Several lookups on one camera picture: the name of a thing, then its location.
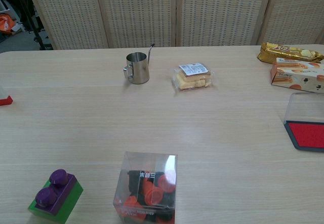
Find small red white stamp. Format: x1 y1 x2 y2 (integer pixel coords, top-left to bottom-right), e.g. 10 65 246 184
0 81 14 106

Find clear-wrapped cracker packet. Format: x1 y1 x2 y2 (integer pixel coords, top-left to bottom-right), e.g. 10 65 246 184
172 62 215 92

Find stainless steel gooseneck pitcher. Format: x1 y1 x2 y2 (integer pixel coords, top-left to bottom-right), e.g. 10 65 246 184
123 44 155 85

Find clear box orange black pieces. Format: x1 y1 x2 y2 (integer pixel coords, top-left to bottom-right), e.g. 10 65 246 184
112 151 178 224

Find wooden rattan folding screen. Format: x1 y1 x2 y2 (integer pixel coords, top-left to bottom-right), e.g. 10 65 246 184
23 0 324 51

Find gold foil snack packet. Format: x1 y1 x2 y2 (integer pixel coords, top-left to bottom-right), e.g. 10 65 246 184
257 42 324 64

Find orange biscuit box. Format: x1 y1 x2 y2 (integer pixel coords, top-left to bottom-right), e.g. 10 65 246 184
269 57 324 94

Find green purple toy block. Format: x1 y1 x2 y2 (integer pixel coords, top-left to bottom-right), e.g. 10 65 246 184
27 168 84 224

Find black tripod stand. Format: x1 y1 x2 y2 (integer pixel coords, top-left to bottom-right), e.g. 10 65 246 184
14 0 54 51

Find red ink pad clear lid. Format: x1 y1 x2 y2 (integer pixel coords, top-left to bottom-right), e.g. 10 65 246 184
283 92 324 154

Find orange bag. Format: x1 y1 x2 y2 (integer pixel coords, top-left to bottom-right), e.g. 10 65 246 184
0 13 16 35

